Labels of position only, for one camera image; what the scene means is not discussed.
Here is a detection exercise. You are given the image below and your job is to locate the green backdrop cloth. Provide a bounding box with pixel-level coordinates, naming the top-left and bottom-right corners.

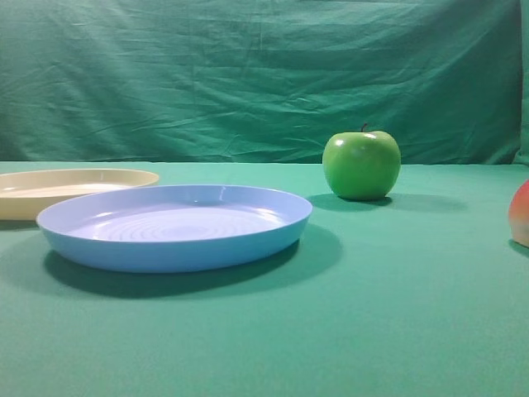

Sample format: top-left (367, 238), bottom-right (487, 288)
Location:
top-left (1, 1), bottom-right (528, 165)

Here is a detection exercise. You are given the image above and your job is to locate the green tablecloth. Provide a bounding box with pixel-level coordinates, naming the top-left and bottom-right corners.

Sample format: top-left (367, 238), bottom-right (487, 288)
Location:
top-left (1, 162), bottom-right (528, 396)

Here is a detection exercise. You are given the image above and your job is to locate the pale yellow plate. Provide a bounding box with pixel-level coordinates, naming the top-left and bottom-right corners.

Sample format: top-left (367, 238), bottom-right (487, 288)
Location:
top-left (1, 169), bottom-right (160, 221)

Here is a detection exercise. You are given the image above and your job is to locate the green apple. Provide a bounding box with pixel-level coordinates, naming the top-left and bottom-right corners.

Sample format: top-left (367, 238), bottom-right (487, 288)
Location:
top-left (322, 129), bottom-right (401, 201)

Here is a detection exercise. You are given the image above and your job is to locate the blue plate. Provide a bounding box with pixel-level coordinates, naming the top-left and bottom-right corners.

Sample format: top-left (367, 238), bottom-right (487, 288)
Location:
top-left (36, 184), bottom-right (312, 273)

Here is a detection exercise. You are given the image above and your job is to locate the red peach-coloured bread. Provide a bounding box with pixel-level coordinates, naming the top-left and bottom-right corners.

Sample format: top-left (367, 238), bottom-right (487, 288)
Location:
top-left (508, 179), bottom-right (529, 247)

